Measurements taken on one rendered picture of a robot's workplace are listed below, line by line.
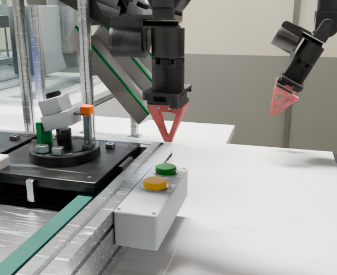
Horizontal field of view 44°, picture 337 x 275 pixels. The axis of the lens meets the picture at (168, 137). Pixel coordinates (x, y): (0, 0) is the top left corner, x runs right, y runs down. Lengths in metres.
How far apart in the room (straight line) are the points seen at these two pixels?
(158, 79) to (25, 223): 0.32
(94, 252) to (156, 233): 0.10
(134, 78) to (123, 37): 0.42
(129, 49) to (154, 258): 0.35
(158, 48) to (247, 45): 3.05
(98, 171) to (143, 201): 0.14
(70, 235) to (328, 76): 3.33
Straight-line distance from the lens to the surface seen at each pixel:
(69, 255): 0.55
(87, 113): 0.82
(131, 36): 0.73
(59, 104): 0.83
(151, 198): 0.68
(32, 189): 0.78
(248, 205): 0.91
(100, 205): 0.68
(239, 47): 3.76
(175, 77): 0.72
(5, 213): 0.79
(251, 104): 3.80
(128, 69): 1.15
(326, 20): 1.12
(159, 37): 0.72
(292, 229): 0.84
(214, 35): 3.78
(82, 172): 0.78
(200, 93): 3.85
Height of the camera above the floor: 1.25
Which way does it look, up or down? 16 degrees down
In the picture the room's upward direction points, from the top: straight up
